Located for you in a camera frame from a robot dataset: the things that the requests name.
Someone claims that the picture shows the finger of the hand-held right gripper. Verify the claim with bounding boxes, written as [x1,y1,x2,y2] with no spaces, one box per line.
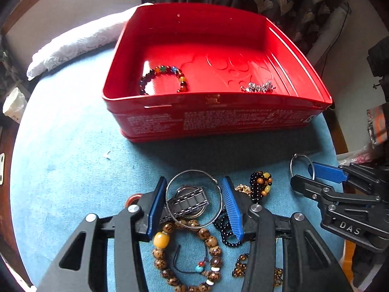
[308,162,389,191]
[290,175,380,208]

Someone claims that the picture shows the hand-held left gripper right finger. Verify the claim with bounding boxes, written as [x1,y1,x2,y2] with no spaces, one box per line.
[219,176,354,292]

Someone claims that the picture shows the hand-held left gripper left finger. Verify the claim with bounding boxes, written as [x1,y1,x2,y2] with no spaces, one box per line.
[36,176,168,292]

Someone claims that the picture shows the thin silver ring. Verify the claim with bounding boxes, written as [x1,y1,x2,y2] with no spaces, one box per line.
[290,154,315,180]

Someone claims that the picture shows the brown wooden bead bracelet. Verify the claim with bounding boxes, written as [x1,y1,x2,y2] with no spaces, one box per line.
[152,219,224,292]

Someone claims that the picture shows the black and amber bead bracelet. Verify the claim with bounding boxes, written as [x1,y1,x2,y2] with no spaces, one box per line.
[249,171,273,204]

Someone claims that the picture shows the silver bangle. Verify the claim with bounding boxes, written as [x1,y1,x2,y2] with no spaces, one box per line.
[166,170,225,230]

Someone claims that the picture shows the small amber bead bracelet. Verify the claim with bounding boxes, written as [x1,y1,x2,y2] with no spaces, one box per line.
[231,252,284,288]

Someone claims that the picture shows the red tin box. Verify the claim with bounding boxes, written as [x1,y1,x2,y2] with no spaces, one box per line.
[102,2,332,143]

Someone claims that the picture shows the red-spotted plastic bag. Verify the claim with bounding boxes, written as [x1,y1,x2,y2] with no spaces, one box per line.
[337,149,377,168]

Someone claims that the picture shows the orange and black packet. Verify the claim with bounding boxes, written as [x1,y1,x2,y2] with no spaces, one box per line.
[366,106,389,146]

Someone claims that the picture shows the blue table cloth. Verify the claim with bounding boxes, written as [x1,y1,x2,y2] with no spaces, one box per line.
[10,41,347,292]

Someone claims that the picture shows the crumpled white plastic bag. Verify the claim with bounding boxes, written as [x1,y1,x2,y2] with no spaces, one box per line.
[3,88,26,119]

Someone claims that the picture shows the dark patterned curtain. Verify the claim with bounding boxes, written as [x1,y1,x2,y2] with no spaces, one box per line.
[140,0,350,55]

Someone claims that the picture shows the white lace cloth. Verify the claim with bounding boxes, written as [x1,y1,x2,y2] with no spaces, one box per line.
[27,2,154,81]

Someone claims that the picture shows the silver chain brooch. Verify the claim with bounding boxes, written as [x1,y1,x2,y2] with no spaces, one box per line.
[241,81,276,94]

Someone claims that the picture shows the black fan cable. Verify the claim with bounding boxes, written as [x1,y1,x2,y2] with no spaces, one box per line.
[321,6,348,71]

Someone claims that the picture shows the multicolour bead bracelet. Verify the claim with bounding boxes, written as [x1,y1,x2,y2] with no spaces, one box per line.
[139,65,189,96]

